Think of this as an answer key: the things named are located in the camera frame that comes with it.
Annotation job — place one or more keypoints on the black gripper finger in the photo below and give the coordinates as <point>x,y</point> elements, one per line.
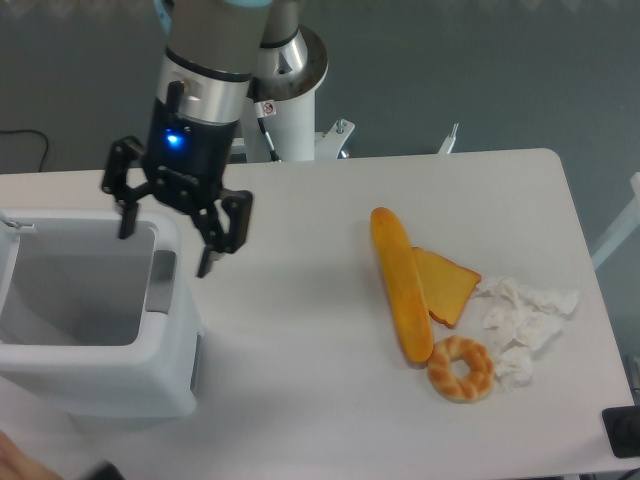
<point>223,226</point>
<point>122,154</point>

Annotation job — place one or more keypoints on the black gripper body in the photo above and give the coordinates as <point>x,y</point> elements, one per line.
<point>184,161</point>

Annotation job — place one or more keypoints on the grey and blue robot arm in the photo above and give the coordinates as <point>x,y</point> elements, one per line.
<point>206,73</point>

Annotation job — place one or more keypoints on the white plastic trash can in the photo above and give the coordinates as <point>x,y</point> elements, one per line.
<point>94,324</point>

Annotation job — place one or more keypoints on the person's hand at corner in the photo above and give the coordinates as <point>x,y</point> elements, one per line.
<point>16,465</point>

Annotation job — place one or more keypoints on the long orange baguette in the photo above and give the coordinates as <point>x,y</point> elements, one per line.
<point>403,285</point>

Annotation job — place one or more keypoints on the orange toast slice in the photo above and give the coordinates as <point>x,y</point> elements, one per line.
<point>447,286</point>

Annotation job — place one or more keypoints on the crumpled white tissue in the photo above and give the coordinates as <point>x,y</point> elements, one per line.
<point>519,324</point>

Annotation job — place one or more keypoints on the black device at edge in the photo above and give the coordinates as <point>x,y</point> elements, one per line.
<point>622,428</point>

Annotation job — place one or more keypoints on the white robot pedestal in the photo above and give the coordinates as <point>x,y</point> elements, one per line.
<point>278,117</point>

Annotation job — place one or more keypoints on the white metal base frame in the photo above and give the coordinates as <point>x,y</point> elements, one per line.
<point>332,144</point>

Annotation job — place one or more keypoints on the braided ring bread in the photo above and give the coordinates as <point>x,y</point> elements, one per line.
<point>461,369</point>

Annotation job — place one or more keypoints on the white frame at right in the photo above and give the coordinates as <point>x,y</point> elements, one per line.
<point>626,222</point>

